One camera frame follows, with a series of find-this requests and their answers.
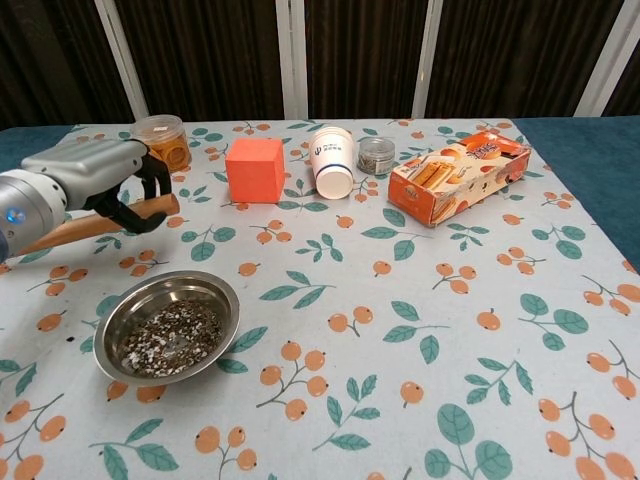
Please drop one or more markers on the orange biscuit box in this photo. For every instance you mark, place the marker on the orange biscuit box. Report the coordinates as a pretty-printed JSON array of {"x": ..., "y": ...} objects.
[{"x": 450, "y": 180}]

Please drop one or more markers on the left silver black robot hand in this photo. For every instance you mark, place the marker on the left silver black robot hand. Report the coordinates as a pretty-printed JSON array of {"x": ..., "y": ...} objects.
[{"x": 95, "y": 162}]

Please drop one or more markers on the white paper cup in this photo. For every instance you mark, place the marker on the white paper cup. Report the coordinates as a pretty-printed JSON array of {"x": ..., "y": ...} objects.
[{"x": 331, "y": 160}]

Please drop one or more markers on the wooden rolling pin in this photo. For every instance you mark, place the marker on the wooden rolling pin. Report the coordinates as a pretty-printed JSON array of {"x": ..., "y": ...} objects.
[{"x": 80, "y": 231}]

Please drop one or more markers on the floral print tablecloth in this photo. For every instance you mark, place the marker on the floral print tablecloth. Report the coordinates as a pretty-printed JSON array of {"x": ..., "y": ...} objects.
[{"x": 375, "y": 300}]

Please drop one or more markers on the stainless steel bowl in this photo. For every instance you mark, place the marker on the stainless steel bowl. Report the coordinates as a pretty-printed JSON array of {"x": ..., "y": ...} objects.
[{"x": 150, "y": 295}]

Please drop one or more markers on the white frame pole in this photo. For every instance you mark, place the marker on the white frame pole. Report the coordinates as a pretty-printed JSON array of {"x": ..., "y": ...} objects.
[
  {"x": 610, "y": 55},
  {"x": 120, "y": 55},
  {"x": 422, "y": 55},
  {"x": 292, "y": 55}
]

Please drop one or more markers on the small clear jar silver lid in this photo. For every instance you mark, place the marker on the small clear jar silver lid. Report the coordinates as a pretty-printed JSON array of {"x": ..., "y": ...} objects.
[{"x": 376, "y": 156}]

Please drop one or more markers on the crushed dark and white bits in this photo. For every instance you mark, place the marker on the crushed dark and white bits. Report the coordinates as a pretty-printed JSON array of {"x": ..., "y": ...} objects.
[{"x": 170, "y": 340}]

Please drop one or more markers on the clear jar of orange snacks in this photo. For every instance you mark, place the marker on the clear jar of orange snacks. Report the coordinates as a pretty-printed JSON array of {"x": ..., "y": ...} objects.
[{"x": 167, "y": 140}]

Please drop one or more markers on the orange cube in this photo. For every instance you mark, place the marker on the orange cube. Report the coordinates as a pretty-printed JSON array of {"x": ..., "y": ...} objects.
[{"x": 252, "y": 172}]

